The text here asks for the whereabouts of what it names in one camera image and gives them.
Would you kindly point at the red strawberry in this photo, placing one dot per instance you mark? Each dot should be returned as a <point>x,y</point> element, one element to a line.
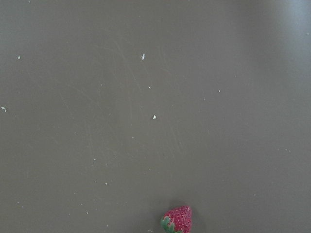
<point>177,220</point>

